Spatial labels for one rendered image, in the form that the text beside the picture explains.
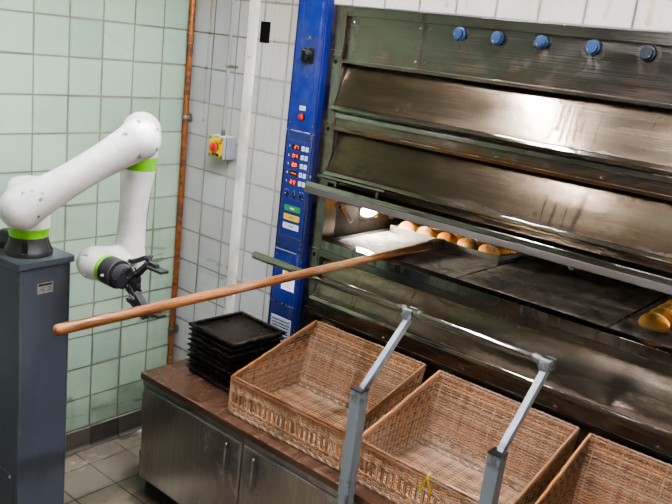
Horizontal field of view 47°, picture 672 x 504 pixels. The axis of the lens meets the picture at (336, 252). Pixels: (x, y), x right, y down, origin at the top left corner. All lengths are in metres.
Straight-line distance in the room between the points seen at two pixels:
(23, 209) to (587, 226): 1.71
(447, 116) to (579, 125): 0.48
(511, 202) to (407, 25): 0.76
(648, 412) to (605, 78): 1.04
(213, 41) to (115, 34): 0.43
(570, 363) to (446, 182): 0.75
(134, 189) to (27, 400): 0.78
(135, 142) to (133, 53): 1.22
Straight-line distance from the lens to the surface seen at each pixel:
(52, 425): 2.89
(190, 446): 3.20
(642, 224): 2.54
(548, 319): 2.70
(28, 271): 2.62
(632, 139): 2.54
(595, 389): 2.69
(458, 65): 2.82
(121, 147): 2.39
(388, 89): 2.98
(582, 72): 2.62
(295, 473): 2.81
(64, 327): 2.11
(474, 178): 2.78
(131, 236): 2.62
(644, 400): 2.65
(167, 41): 3.66
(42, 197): 2.43
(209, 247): 3.71
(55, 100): 3.38
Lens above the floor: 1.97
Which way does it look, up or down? 15 degrees down
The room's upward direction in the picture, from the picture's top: 7 degrees clockwise
